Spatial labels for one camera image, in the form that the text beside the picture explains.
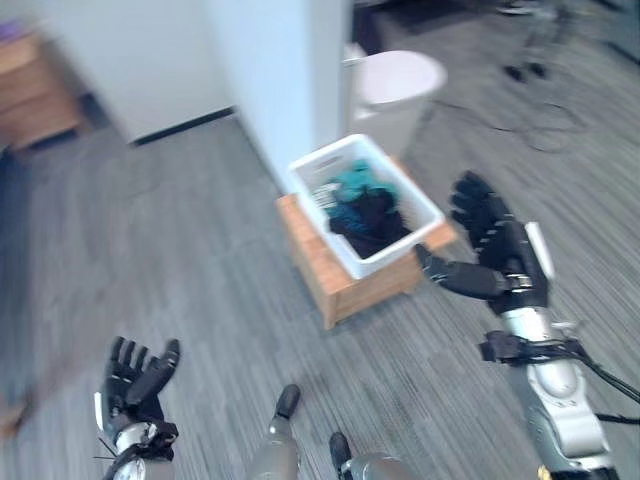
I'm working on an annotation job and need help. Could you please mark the teal cloth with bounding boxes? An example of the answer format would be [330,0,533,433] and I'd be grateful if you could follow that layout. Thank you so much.
[325,157,401,231]

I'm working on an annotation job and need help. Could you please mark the white round bin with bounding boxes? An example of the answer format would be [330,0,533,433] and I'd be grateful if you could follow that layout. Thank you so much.
[343,43,449,154]

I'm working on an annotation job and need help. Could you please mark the black floor cable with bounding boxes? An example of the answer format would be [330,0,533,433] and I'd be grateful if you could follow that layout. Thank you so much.
[432,97,594,154]

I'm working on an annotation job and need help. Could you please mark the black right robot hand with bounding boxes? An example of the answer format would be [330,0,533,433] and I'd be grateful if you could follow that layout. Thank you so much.
[414,170,556,316]

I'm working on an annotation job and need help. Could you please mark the black wheeled stand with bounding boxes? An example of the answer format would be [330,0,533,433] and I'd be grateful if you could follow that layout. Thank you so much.
[492,0,576,81]

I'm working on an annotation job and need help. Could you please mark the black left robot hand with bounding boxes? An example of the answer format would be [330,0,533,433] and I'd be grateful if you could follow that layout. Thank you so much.
[93,336,182,444]

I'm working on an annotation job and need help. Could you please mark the white plastic laundry basket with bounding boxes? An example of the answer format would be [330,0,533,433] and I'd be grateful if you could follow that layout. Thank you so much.
[287,133,446,280]

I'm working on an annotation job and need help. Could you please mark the wooden stool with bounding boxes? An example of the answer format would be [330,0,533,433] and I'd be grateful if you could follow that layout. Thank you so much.
[276,155,459,331]

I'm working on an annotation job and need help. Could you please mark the silver robot right leg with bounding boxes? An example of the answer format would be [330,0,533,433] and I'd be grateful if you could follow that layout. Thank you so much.
[328,431,416,480]

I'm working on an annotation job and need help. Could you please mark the black cloth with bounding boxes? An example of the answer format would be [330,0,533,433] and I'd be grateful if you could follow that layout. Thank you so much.
[329,192,414,261]

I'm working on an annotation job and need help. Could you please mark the wooden furniture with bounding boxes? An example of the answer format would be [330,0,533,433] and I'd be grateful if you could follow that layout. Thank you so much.
[0,32,86,151]

